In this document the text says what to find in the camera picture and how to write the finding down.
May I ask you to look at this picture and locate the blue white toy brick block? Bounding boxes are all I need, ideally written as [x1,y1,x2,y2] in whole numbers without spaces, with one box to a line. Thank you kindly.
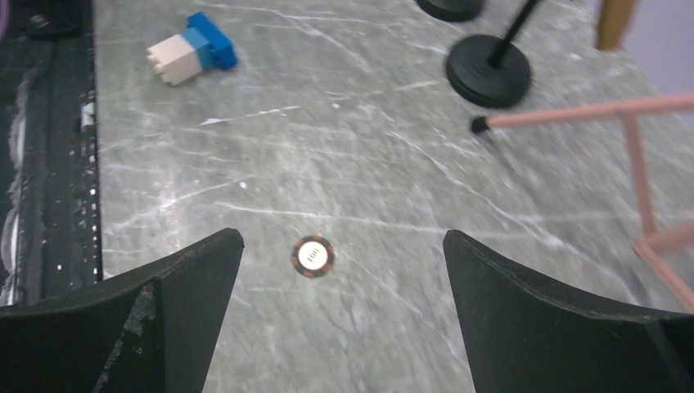
[146,11,237,86]

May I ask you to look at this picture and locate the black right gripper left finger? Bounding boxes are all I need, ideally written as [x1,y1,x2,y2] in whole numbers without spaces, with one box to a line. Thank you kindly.
[1,228,244,392]

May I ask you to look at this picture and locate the pink music stand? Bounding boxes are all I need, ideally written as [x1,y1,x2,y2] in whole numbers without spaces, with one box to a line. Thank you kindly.
[469,93,693,313]

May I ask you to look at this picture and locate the black round-base clip mic stand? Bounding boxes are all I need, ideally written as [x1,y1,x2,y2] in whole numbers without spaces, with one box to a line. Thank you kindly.
[444,0,539,109]

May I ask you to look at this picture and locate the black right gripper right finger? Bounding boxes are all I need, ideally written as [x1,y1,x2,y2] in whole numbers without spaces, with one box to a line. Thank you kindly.
[443,230,693,392]

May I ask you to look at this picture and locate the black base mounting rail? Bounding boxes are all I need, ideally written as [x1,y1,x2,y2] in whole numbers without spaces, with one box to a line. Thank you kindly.
[1,1,103,306]

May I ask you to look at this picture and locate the gold microphone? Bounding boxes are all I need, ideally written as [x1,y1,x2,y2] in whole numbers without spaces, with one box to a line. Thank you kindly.
[595,0,638,52]

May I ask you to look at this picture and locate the brown poker chip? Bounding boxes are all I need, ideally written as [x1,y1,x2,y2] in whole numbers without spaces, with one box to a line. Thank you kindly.
[291,235,335,278]

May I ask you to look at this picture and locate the black round-base fork mic stand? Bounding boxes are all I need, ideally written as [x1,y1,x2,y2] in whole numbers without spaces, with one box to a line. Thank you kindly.
[416,0,485,22]

